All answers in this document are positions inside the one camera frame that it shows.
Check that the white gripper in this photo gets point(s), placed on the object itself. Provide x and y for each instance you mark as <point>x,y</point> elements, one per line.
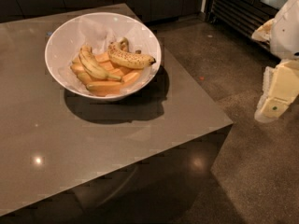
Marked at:
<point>286,32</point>

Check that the orange melon slices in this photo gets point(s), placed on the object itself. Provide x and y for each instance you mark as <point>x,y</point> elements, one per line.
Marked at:
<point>108,86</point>

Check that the yellow banana left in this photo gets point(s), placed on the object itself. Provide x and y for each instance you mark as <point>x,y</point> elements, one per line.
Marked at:
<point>91,65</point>

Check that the dark vent grille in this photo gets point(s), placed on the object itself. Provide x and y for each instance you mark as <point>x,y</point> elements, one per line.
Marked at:
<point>243,15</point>

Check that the white bowl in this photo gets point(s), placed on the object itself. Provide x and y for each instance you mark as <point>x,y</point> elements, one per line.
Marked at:
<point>98,30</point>

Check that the small banana behind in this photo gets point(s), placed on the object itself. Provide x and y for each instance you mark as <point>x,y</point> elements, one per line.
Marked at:
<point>124,44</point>

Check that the spotted yellow banana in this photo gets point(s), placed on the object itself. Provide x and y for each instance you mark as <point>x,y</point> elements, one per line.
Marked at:
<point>127,59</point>

